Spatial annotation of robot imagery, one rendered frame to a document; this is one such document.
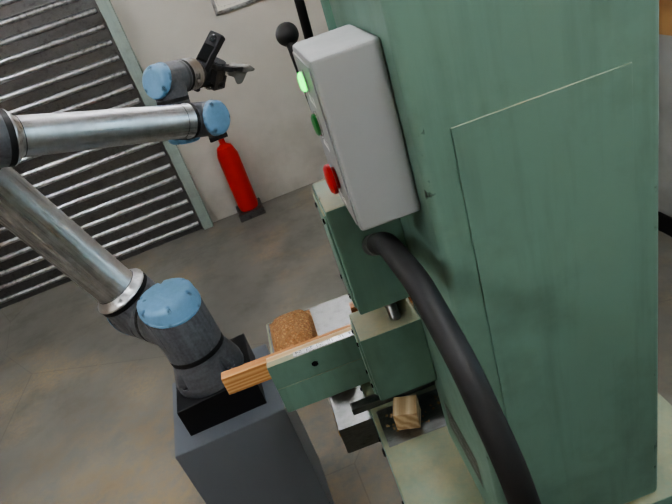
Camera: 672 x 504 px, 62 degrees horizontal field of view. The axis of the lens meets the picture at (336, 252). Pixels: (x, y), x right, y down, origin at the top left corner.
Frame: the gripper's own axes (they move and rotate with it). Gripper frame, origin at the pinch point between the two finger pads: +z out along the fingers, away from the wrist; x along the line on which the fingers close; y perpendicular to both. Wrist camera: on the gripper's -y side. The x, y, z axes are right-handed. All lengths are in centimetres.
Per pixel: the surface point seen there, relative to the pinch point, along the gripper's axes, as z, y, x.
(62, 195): 69, 157, -157
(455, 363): -117, -29, 102
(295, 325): -75, 16, 73
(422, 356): -89, -4, 98
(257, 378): -86, 21, 73
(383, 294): -97, -17, 91
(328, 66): -112, -44, 83
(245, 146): 153, 111, -82
